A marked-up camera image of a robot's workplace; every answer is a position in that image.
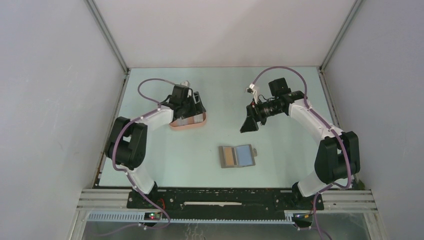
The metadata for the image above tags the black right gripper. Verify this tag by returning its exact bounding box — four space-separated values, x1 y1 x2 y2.
240 97 284 133

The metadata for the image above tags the peach plastic card tray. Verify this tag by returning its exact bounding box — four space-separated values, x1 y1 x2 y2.
169 112 207 131

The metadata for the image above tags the taupe leather card holder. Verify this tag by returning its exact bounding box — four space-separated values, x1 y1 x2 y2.
218 144 258 169

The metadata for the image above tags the orange credit card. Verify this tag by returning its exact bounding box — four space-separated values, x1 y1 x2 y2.
223 146 237 167

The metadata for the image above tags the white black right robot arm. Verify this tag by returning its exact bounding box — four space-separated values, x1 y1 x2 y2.
240 78 360 209

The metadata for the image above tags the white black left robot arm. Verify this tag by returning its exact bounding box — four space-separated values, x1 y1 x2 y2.
105 84 207 208

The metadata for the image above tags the stack of credit cards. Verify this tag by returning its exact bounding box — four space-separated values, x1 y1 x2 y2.
176 114 204 127

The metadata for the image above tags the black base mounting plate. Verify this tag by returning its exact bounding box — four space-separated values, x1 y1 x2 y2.
126 187 324 221

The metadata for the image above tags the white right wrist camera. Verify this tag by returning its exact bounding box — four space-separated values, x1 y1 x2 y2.
245 83 260 103

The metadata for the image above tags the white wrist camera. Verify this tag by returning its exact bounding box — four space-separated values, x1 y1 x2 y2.
245 83 260 103
180 81 193 98

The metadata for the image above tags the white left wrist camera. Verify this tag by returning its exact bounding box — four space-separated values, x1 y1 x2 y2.
180 81 193 98

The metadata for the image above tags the white cable duct strip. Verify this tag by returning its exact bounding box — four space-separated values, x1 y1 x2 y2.
86 211 294 224

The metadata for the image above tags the aluminium frame rail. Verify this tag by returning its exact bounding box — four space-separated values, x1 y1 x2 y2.
76 189 131 211

